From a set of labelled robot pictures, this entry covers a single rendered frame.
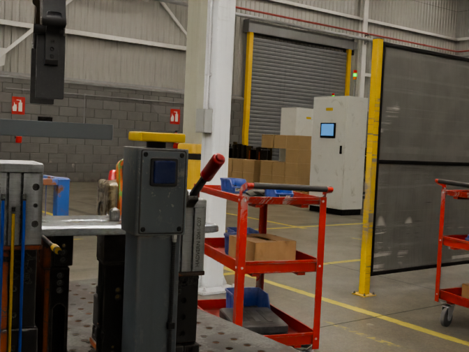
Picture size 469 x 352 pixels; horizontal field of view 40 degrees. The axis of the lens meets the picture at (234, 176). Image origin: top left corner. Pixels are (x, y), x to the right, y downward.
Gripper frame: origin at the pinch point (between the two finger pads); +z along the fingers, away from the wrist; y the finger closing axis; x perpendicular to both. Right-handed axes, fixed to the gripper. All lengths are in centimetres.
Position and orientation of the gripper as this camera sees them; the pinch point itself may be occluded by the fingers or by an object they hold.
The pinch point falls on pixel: (45, 91)
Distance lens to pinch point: 82.1
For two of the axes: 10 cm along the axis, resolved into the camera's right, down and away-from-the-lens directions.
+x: -9.4, -0.3, -3.4
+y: -3.4, -0.6, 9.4
